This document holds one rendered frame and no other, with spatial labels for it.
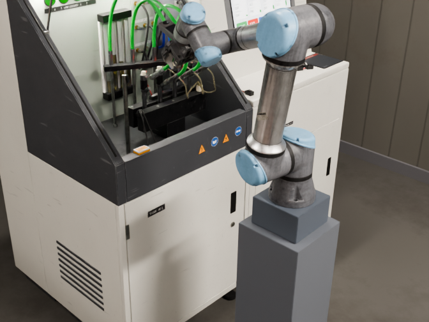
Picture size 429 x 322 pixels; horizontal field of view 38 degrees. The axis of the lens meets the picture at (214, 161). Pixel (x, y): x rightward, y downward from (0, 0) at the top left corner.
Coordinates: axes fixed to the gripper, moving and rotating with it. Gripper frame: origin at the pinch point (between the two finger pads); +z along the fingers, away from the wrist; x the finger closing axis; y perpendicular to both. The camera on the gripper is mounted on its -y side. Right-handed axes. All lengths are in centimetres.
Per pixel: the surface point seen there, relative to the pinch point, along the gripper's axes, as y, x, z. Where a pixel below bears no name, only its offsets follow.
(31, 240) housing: 20, -65, 87
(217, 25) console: -13.6, 36.5, 24.1
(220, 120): 24.6, 12.3, 17.9
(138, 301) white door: 68, -44, 47
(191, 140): 27.5, -4.0, 13.9
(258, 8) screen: -16, 63, 31
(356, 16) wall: -16, 169, 108
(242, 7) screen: -18, 53, 26
